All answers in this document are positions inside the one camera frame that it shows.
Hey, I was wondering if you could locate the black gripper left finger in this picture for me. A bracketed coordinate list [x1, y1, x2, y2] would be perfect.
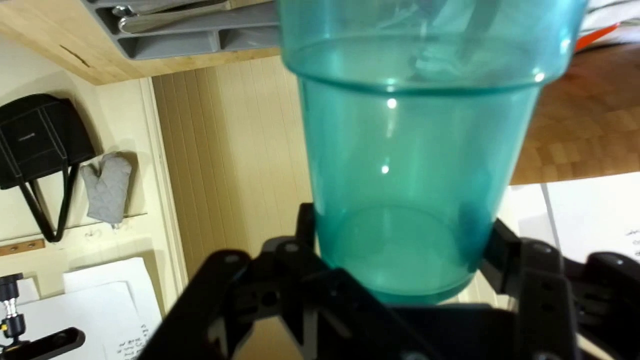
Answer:
[138, 203, 427, 360]

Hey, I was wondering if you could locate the black tote bag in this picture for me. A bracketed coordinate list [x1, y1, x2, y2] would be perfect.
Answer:
[0, 92, 99, 244]

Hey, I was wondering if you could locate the white handwritten paper sheet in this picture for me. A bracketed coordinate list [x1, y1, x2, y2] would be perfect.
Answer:
[0, 256, 166, 360]

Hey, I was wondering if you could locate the grey cutlery organiser tray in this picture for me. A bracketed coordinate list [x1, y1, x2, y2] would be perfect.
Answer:
[82, 0, 281, 63]

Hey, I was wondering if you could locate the grey oven mitt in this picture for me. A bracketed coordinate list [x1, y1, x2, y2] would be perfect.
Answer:
[78, 151, 139, 231]

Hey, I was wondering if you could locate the black stereo camera bar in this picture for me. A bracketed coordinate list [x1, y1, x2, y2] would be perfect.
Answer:
[0, 273, 87, 360]

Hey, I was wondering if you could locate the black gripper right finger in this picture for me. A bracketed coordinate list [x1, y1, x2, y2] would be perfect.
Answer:
[478, 219, 640, 360]

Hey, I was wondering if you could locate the white striped towel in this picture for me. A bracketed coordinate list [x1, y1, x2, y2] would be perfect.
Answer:
[577, 0, 640, 36]

